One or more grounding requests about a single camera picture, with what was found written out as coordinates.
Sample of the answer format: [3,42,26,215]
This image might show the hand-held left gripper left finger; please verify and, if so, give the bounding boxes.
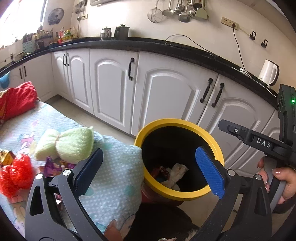
[24,148,109,241]

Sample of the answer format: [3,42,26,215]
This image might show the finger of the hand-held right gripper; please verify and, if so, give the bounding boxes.
[218,119,251,142]

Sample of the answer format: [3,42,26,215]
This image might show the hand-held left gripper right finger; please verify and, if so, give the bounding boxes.
[195,146,272,241]

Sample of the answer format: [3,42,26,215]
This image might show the green foam fruit net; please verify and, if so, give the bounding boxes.
[35,126,94,164]

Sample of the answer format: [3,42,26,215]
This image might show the white plastic bag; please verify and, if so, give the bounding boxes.
[161,163,189,183]

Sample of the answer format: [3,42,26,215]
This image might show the purple candy wrapper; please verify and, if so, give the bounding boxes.
[45,156,77,177]

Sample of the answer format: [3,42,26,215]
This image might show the yellow rimmed black trash bin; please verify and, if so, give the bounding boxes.
[134,119,225,207]

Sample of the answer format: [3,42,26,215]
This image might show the red mesh net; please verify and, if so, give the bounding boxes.
[0,154,33,197]

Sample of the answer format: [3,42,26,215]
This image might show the small yellow box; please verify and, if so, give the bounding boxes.
[0,149,15,166]

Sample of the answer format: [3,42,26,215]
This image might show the person's right hand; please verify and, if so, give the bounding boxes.
[258,157,296,205]

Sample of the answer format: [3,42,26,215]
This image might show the person's left hand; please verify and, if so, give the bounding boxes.
[105,219,123,241]

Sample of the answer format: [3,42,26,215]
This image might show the cartoon cat printed bed sheet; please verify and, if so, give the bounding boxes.
[0,101,142,237]

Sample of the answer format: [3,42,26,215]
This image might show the white electric kettle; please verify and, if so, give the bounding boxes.
[258,60,280,88]

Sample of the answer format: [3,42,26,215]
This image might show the black fuzzy garment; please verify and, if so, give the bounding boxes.
[122,204,199,241]

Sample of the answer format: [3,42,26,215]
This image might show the white lower cabinets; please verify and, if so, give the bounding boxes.
[0,47,289,176]

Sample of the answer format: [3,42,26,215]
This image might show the red floral blanket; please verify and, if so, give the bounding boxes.
[0,81,38,126]

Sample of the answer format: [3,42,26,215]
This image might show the green spatula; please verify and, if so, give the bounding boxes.
[195,0,208,19]

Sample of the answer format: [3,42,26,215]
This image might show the black countertop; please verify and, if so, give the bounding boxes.
[0,37,280,102]

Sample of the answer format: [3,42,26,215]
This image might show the large steel ladle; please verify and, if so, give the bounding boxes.
[178,0,190,23]

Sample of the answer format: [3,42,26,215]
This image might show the blue plastic basin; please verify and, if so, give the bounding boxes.
[0,72,11,90]

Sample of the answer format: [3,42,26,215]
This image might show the steel spoon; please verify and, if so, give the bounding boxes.
[174,0,185,15]

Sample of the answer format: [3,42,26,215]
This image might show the steel teapot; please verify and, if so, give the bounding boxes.
[100,27,112,40]

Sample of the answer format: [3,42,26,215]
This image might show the black dish rack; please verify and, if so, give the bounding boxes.
[35,30,55,49]

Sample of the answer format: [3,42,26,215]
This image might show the teal knife holder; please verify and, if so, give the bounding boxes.
[22,34,36,53]

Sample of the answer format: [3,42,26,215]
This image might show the dark metal canister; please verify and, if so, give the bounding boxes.
[114,24,130,40]

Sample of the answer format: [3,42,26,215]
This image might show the hanging corner kitchen utensils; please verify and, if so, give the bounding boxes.
[73,0,88,21]

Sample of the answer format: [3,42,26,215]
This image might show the window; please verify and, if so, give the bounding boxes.
[0,0,47,44]

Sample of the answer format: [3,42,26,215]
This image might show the black power cable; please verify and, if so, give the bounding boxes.
[165,25,249,75]

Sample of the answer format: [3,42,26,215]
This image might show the beige wall outlet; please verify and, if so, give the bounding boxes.
[221,17,238,29]

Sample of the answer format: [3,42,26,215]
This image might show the wire strainer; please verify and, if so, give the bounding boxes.
[147,0,163,23]

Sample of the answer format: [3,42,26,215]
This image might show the grey wall fan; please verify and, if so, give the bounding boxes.
[48,8,65,25]

